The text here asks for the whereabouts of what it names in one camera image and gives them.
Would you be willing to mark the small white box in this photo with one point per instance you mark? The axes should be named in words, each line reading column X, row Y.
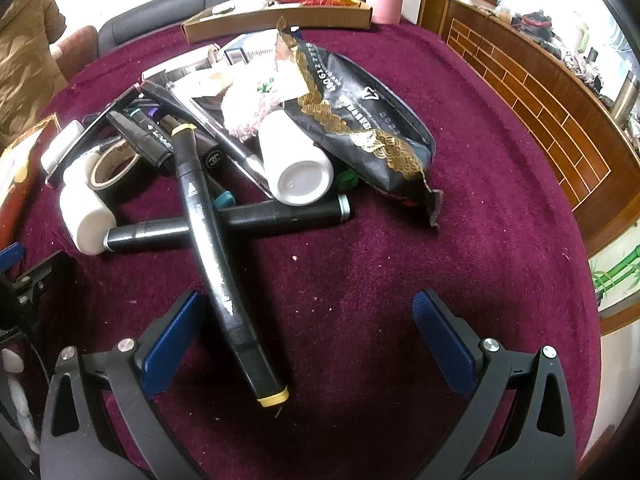
column 60, row 147

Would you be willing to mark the yellow packet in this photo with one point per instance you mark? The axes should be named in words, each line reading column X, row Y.
column 342, row 0

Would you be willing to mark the yellow-capped black marker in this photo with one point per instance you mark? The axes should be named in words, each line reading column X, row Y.
column 210, row 230

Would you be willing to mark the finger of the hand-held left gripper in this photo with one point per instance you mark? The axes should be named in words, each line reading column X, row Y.
column 11, row 256

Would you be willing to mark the wooden cabinet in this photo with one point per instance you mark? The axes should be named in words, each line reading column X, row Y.
column 525, row 100

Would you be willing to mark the flat cardboard box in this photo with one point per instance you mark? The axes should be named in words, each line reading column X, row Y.
column 280, row 19

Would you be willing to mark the black leather sofa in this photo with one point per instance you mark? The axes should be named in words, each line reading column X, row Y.
column 150, row 15

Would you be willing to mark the black tape roll brown core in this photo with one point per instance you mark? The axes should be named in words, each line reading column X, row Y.
column 102, row 160

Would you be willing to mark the large white bottle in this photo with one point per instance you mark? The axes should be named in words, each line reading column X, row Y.
column 295, row 160

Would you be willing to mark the grey-capped black marker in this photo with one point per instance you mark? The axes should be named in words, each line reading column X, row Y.
column 280, row 215

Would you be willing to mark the black lipstick tube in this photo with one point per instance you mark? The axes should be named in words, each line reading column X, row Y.
column 210, row 152

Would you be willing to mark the small white bottle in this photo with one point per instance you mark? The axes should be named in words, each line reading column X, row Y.
column 87, row 215

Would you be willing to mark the black gold snack bag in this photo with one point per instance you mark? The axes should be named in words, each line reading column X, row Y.
column 345, row 90

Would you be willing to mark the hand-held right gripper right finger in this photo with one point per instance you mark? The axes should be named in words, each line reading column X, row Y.
column 445, row 347

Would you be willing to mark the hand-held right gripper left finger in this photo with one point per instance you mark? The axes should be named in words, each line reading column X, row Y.
column 167, row 355

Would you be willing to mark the steel flask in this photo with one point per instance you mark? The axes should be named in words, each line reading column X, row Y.
column 625, row 97

